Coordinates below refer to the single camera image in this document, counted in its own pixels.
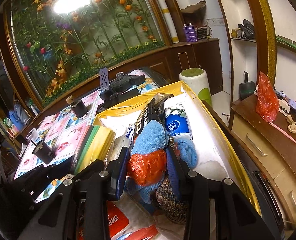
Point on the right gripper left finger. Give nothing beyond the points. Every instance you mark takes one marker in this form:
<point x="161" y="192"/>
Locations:
<point x="118" y="170"/>

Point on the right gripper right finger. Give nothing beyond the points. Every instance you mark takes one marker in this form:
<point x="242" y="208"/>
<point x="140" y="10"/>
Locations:
<point x="180" y="176"/>

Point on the brown knitted yarn hat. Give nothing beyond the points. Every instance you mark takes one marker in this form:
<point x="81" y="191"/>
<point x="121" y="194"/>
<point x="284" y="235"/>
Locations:
<point x="164" y="199"/>

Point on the red white tissue pack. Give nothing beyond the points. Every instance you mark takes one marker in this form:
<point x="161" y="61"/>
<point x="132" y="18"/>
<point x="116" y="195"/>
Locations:
<point x="117" y="221"/>

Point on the blue white tissue pack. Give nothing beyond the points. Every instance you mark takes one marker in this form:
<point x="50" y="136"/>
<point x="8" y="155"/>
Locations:
<point x="177" y="123"/>

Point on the black snack bag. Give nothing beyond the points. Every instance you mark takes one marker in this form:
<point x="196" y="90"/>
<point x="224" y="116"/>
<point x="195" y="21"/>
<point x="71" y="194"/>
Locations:
<point x="154" y="110"/>

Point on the white face tissue pack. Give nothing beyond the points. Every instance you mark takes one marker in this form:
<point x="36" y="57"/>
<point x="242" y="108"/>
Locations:
<point x="119" y="143"/>

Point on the blue knitted cloth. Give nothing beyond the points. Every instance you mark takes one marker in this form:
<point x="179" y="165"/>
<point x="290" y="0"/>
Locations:
<point x="187" y="152"/>

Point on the rainbow coloured paper pack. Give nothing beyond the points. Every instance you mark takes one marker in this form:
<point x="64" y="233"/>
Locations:
<point x="95" y="144"/>

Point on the yellow cardboard box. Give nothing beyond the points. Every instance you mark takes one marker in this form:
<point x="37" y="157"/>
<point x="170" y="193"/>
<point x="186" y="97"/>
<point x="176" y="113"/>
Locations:
<point x="223" y="204"/>

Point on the black smartphone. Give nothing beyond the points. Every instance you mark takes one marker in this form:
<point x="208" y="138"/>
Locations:
<point x="117" y="99"/>

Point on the black jar with cork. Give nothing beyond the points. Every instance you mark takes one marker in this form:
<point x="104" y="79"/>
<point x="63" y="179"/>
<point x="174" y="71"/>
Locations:
<point x="77" y="106"/>

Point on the black grinder jar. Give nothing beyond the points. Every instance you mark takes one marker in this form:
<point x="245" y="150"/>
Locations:
<point x="43" y="151"/>

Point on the clear plastic cup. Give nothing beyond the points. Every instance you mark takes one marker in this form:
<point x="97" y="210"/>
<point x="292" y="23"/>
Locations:
<point x="33" y="136"/>

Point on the purple phone stand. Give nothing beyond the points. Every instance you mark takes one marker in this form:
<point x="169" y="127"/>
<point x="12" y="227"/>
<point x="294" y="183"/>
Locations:
<point x="104" y="80"/>

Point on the wooden drawer cabinet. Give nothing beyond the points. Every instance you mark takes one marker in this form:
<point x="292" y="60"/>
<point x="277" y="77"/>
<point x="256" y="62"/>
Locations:
<point x="274" y="154"/>

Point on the white green stool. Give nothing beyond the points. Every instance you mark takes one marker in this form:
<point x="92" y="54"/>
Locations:
<point x="197" y="80"/>

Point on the black dustpan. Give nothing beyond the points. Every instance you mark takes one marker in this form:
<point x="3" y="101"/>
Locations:
<point x="247" y="87"/>

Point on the red plastic bag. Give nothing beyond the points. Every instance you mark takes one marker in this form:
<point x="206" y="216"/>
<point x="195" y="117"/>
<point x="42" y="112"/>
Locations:
<point x="267" y="102"/>

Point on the purple bottles pair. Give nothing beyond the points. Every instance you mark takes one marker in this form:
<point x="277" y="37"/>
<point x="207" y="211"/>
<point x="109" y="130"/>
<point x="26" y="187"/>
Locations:
<point x="190" y="33"/>

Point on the flower aquarium display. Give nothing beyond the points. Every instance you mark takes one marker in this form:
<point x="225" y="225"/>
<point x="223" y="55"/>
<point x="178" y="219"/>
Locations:
<point x="60" y="43"/>

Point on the white yellow rolled poster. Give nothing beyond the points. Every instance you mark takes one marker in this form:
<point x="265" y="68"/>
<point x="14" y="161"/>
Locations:
<point x="168" y="19"/>

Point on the black camera gear pile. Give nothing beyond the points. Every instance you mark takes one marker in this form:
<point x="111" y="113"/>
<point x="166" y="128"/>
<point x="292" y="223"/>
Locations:
<point x="121" y="84"/>

